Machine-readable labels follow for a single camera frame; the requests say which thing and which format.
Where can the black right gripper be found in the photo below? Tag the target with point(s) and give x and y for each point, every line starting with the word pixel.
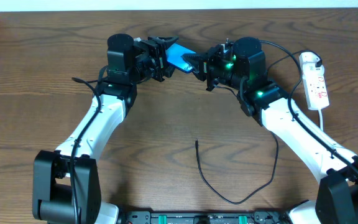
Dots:
pixel 210 66

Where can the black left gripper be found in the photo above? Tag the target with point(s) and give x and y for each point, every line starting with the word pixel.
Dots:
pixel 159 59

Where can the blue Samsung Galaxy smartphone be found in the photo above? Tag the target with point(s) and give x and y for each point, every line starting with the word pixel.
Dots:
pixel 175 57

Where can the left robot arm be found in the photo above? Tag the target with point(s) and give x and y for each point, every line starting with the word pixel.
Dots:
pixel 66 186

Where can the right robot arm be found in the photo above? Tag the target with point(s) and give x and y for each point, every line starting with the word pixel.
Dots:
pixel 241 65

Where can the white power strip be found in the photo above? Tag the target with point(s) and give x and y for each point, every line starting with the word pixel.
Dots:
pixel 315 86

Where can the white USB wall charger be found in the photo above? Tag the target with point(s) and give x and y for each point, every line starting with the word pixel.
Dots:
pixel 310 62

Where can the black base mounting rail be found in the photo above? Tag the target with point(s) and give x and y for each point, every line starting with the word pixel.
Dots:
pixel 258 217

